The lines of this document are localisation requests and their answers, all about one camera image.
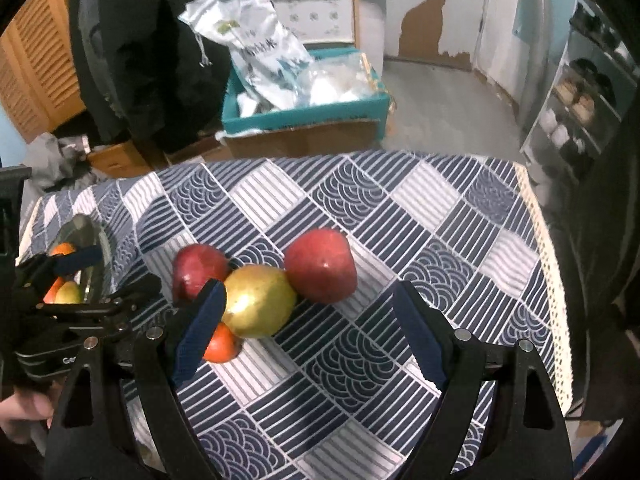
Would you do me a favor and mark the black hanging jacket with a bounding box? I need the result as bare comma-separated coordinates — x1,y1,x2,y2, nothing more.
67,0,236,153

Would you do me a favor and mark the white door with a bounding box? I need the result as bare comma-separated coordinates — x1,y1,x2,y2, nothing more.
475,0,526,101

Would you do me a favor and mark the clear plastic bag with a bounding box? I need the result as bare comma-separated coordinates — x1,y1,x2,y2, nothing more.
300,52,378,106

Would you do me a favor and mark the white patterned box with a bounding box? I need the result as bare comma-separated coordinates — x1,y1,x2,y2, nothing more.
272,0,353,43

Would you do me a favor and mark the grey clothes pile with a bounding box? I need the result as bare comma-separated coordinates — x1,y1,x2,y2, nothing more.
22,132,101,193

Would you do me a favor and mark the wooden louvered door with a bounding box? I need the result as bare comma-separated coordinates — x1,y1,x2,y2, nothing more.
0,25,51,141
20,0,88,123

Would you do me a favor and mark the white shoe rack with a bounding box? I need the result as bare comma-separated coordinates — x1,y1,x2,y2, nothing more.
520,0,636,181

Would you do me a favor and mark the small tangerine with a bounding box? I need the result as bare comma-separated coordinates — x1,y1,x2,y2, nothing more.
202,322,244,364

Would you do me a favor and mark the dark red apple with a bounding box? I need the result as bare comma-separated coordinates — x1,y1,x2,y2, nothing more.
172,244,232,306

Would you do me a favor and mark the silver vertical pipe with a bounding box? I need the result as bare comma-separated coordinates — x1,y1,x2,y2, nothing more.
515,0,556,131

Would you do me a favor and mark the teal plastic bin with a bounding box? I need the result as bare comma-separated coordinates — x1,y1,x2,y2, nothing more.
221,47,391,133

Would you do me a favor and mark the blue white patterned tablecloth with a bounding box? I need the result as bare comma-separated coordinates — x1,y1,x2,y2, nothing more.
17,150,573,480

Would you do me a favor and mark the clear glass bowl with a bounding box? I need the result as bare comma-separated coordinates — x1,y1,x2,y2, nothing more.
47,214,113,306

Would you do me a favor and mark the bright red apple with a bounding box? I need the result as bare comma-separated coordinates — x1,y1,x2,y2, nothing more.
284,228,358,305

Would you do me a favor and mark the person's left hand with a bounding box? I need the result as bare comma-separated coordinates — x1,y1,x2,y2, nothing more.
0,390,57,443

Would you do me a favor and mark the wooden shelf rack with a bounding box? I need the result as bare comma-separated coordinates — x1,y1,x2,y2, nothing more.
242,0,361,48

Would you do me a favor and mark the yellow green pear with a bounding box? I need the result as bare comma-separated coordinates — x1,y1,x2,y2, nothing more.
221,266,298,339
54,281,85,305

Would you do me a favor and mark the brown cardboard box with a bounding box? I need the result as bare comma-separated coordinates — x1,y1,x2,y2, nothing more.
165,115,386,163

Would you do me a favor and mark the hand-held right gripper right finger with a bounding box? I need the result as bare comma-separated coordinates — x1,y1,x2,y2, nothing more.
392,280,573,480

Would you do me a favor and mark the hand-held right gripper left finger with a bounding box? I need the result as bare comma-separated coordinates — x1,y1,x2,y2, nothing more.
45,279,228,480

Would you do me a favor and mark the wooden drawer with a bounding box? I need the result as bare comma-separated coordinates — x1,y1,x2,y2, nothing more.
87,140,168,178

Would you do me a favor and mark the white printed rice bag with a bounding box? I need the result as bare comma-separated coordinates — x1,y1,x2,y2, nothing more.
178,0,316,111

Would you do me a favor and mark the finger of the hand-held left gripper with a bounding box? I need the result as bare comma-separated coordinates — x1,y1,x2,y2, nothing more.
35,274,163,326
15,244,103,286

